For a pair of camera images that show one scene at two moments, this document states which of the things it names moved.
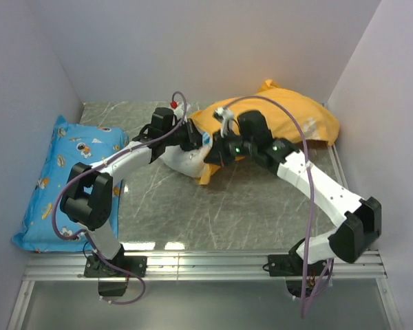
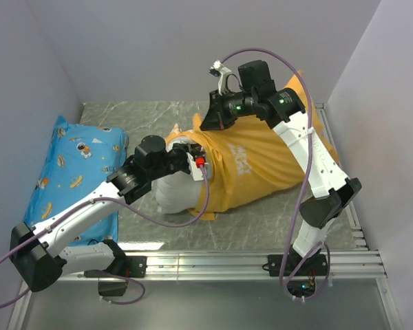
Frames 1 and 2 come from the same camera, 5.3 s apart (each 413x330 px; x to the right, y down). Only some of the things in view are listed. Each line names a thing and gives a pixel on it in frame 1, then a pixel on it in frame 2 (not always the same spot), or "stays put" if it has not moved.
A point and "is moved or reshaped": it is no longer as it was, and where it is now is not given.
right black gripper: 216,157 -> 215,118
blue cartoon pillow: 71,144 stays put
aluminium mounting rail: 193,267 stays put
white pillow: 187,162 is moved or reshaped
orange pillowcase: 291,117 is moved or reshaped
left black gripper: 195,137 -> 193,150
